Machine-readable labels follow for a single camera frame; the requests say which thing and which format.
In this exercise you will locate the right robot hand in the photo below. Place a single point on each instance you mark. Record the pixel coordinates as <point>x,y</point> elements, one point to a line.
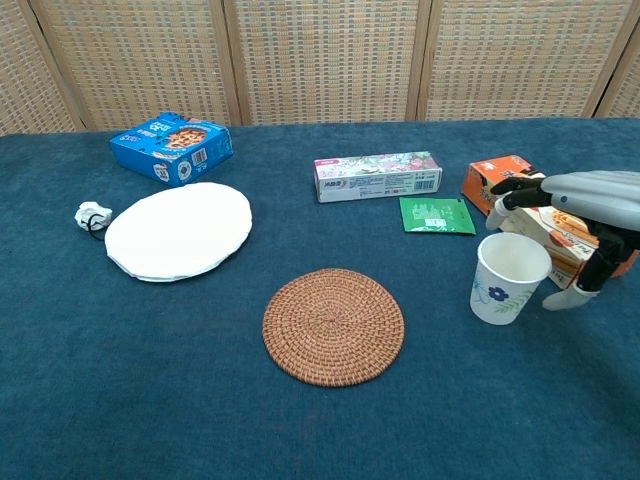
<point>590,197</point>

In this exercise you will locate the white floral paper cup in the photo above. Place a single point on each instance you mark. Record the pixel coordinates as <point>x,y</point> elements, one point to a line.
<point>505,280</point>

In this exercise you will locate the woven brown coaster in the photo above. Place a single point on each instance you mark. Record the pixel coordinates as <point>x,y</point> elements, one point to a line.
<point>333,327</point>

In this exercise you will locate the white plate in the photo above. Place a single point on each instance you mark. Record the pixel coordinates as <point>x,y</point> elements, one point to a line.
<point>179,231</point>

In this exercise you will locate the orange biscuit box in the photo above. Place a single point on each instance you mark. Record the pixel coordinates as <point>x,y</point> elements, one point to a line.
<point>550,225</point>

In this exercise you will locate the green sachet packet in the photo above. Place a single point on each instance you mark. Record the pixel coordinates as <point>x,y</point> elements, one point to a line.
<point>436,215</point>

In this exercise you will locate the floral toothpaste box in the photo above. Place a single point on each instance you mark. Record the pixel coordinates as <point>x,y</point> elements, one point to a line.
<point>377,176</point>

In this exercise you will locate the blue table cloth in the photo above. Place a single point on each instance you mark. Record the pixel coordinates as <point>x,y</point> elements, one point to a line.
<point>320,310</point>

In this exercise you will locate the woven folding screen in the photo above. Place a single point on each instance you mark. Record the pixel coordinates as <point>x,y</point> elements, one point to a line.
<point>320,60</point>

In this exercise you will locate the blue cookie box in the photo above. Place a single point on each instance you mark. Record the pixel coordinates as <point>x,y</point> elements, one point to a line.
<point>172,146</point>

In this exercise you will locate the crumpled white paper ball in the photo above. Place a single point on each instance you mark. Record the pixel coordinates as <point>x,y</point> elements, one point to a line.
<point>92,216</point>

